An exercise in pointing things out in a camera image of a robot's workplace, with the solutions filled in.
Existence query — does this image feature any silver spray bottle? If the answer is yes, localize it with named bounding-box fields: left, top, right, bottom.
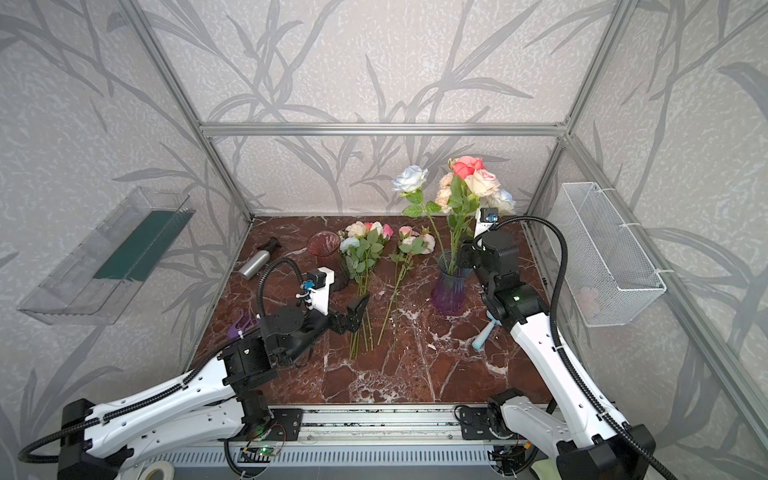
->
left=238, top=237, right=281, bottom=280

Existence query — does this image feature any green circuit board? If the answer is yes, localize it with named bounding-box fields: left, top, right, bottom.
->
left=238, top=445, right=282, bottom=464

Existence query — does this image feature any white tape roll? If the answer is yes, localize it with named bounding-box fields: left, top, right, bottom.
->
left=138, top=461, right=175, bottom=480

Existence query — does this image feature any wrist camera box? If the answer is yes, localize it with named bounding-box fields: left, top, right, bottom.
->
left=474, top=207, right=499, bottom=238
left=298, top=267, right=335, bottom=316

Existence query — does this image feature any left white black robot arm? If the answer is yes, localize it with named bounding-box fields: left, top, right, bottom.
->
left=57, top=291, right=370, bottom=479

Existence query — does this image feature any pale blue rose stem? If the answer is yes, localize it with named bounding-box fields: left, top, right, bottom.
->
left=392, top=165, right=445, bottom=253

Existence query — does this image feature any aluminium front rail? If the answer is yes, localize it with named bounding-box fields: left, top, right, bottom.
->
left=125, top=403, right=628, bottom=448

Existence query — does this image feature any peach rose stem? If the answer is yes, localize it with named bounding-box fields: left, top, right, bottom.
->
left=435, top=173, right=458, bottom=253

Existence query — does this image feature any purple blue glass vase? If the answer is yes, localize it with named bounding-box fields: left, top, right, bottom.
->
left=430, top=253, right=472, bottom=315

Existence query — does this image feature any purple pink handled tool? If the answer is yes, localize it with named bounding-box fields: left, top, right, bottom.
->
left=227, top=311, right=259, bottom=340

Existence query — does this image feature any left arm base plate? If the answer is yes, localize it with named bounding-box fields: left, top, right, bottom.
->
left=230, top=408, right=304, bottom=443

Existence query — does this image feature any right black corrugated cable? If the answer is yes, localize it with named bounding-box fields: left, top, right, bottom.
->
left=473, top=215, right=679, bottom=480

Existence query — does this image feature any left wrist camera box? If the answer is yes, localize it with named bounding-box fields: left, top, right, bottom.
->
left=298, top=267, right=335, bottom=316

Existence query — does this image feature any pink object in basket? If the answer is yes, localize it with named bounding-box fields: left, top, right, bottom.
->
left=575, top=287, right=601, bottom=320

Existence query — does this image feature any clear plastic wall tray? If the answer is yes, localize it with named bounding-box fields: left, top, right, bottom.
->
left=18, top=187, right=195, bottom=326

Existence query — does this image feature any green black work glove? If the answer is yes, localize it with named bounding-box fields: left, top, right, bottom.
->
left=529, top=458, right=561, bottom=480

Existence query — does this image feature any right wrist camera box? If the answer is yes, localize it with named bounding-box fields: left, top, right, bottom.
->
left=474, top=207, right=499, bottom=238

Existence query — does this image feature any flower bunch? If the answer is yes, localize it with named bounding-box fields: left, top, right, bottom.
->
left=377, top=225, right=436, bottom=344
left=338, top=219, right=395, bottom=361

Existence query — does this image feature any dark red glass vase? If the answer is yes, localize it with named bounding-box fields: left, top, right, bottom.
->
left=307, top=230, right=349, bottom=292

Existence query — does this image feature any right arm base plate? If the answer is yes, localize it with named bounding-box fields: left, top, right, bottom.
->
left=453, top=405, right=513, bottom=440

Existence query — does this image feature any white wire mesh basket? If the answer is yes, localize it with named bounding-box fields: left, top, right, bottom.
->
left=547, top=182, right=667, bottom=327

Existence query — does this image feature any cream pink rose stem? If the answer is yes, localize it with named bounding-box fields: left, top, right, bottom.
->
left=447, top=169, right=500, bottom=270

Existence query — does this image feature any light blue handled tool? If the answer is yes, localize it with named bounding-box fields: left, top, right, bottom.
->
left=471, top=311, right=501, bottom=351

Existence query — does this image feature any white rose stem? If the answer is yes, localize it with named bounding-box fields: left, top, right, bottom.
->
left=488, top=189, right=516, bottom=216

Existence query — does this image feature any pink red rose stem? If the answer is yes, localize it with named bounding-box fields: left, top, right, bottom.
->
left=446, top=156, right=484, bottom=269

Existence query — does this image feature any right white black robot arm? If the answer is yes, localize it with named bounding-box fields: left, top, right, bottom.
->
left=459, top=222, right=655, bottom=479

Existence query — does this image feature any left black corrugated cable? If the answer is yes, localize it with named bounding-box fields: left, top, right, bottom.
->
left=17, top=257, right=306, bottom=464

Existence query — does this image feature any black corrugated cable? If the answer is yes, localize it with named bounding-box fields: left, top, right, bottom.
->
left=473, top=215, right=679, bottom=480
left=17, top=257, right=306, bottom=464

